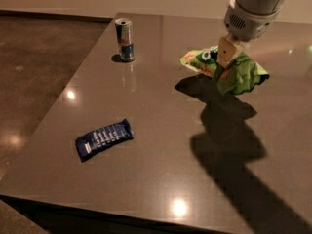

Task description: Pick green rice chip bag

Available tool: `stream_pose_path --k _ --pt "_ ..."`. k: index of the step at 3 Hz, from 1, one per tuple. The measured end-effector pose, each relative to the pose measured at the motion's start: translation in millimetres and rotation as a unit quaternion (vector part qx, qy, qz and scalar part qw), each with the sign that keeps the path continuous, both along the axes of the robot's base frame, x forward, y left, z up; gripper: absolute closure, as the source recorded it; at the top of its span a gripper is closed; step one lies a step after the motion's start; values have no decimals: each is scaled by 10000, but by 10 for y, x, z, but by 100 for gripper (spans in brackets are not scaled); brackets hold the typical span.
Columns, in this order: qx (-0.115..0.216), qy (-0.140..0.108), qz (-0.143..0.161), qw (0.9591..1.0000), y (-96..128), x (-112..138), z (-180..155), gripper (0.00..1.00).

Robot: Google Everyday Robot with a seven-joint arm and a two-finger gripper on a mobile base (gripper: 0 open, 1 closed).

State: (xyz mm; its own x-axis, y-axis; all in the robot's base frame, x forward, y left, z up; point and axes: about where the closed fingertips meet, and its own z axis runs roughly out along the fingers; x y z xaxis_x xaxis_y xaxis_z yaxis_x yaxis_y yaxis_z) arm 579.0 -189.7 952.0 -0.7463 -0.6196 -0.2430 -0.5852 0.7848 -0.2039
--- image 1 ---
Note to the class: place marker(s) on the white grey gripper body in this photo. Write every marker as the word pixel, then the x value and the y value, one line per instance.
pixel 248 23

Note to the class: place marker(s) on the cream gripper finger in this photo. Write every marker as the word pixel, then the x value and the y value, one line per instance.
pixel 229 47

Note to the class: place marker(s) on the green rice chip bag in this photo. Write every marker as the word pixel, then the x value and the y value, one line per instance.
pixel 241 76

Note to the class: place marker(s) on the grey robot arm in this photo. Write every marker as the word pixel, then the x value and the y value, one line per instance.
pixel 262 6

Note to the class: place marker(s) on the blue silver energy drink can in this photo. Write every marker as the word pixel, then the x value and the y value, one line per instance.
pixel 124 32

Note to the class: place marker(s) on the dark blue snack wrapper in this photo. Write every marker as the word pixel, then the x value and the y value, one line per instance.
pixel 101 139

